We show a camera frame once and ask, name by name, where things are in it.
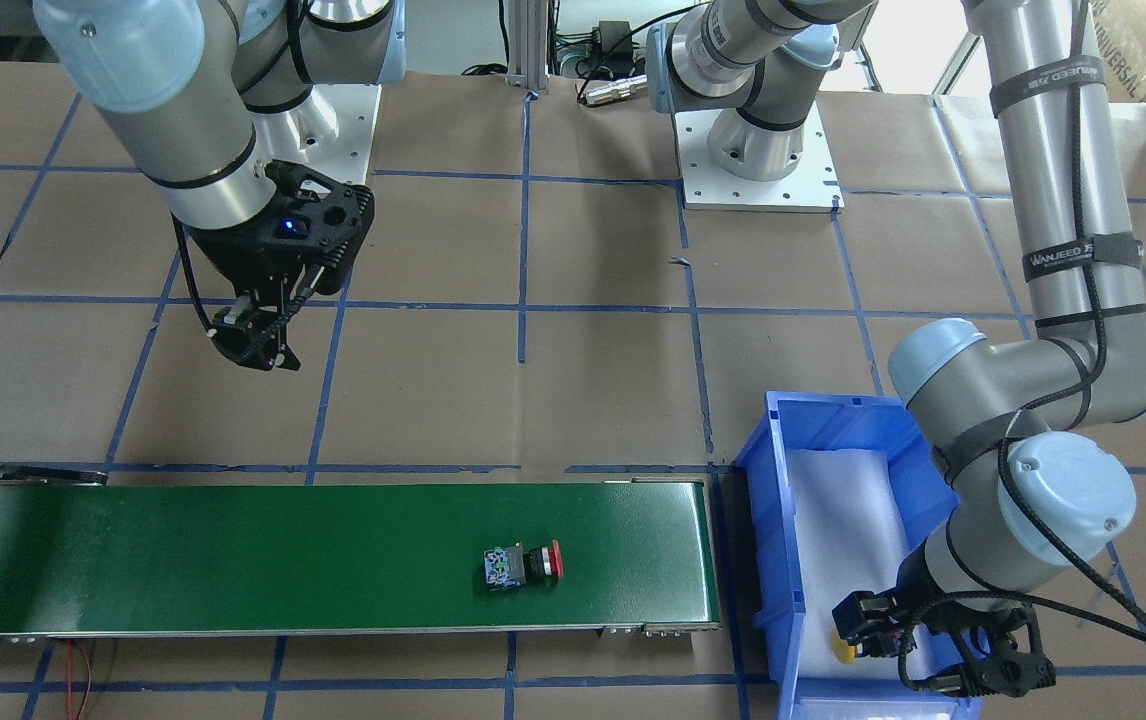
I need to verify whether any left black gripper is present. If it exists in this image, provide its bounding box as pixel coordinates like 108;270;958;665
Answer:
832;590;1055;698

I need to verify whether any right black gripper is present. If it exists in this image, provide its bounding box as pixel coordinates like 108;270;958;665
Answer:
185;161;376;371

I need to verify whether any yellow push button switch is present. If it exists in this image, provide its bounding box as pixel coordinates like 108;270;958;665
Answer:
829;631;858;666

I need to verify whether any red push button switch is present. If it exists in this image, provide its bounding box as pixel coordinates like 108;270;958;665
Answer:
482;539;564;590

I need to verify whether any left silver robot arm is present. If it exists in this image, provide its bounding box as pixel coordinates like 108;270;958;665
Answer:
833;1;1146;697

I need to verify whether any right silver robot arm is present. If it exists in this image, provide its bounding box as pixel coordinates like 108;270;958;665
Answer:
0;1;407;371

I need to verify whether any white foam pad bin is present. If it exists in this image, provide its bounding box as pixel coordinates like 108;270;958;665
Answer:
785;448;960;719

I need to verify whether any blue plastic bin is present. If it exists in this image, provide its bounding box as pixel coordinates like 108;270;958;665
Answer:
736;391;983;719

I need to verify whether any green conveyor belt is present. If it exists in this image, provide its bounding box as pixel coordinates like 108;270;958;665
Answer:
0;480;721;639

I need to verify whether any black power adapter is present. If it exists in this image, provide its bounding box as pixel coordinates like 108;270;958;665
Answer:
591;19;634;63

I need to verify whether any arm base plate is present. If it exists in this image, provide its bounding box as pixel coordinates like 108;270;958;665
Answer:
253;85;382;183
673;105;846;213

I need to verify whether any aluminium frame post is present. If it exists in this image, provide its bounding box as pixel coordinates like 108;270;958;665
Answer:
501;1;554;95

